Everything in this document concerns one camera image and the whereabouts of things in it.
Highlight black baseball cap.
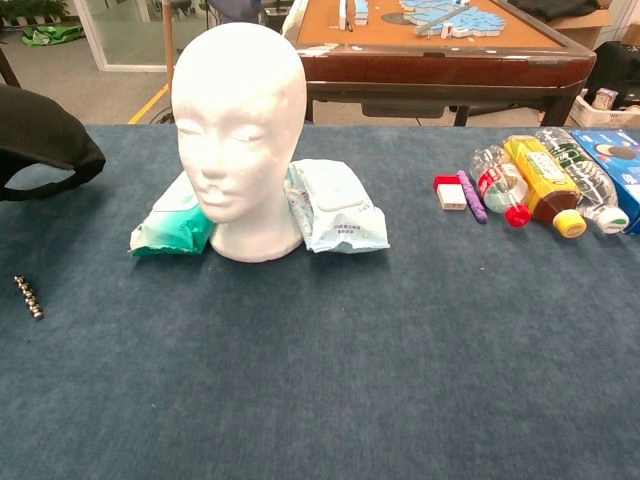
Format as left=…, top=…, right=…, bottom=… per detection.
left=0, top=83, right=108, bottom=203

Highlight white foam mannequin head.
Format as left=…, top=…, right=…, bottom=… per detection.
left=170, top=20, right=308, bottom=263

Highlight pale blue wet wipes pack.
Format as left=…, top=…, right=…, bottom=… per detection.
left=282, top=158, right=392, bottom=254

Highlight blue felt table cover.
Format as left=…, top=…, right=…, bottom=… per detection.
left=0, top=123, right=640, bottom=480

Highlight small red white box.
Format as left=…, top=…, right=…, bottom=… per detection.
left=432, top=173, right=468, bottom=212

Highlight green wet wipes pack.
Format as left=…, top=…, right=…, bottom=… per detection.
left=129, top=172, right=217, bottom=258

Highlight purple stick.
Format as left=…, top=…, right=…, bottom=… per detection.
left=455, top=169, right=489, bottom=226

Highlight clear bottle red cap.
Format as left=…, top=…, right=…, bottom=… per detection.
left=469, top=144, right=533, bottom=228

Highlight brown mahjong table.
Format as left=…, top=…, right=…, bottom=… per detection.
left=281, top=0, right=599, bottom=128

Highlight standing mahjong tile row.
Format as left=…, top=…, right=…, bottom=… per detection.
left=338, top=0, right=371, bottom=32

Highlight yellow label tea bottle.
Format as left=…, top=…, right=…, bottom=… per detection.
left=501, top=134, right=589, bottom=239

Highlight wooden pole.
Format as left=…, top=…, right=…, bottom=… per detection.
left=163, top=0, right=177, bottom=100

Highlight blue mahjong tile pile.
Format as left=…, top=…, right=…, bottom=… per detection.
left=398, top=0, right=507, bottom=39

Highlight clear bottle white cap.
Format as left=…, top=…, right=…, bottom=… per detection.
left=534, top=126, right=631, bottom=235

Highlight white framed glass partition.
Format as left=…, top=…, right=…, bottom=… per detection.
left=73, top=0, right=212, bottom=74

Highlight blue cookie box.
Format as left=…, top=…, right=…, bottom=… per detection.
left=568, top=128, right=640, bottom=236

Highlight white plastic basket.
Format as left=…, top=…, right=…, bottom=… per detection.
left=569, top=93, right=640, bottom=129

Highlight small printed carton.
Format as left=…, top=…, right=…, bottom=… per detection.
left=594, top=86, right=619, bottom=111

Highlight black cloth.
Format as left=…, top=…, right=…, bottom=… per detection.
left=508, top=0, right=602, bottom=23

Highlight brown cardboard box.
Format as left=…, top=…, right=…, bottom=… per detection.
left=543, top=8, right=614, bottom=52

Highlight green bag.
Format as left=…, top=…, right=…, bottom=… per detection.
left=20, top=23, right=86, bottom=49

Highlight black bag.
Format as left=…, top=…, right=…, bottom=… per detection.
left=581, top=40, right=640, bottom=109

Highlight green potted plants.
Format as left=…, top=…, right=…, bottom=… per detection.
left=0, top=0, right=70, bottom=27

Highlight metal bead chain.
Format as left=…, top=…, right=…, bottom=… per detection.
left=13, top=273, right=46, bottom=322

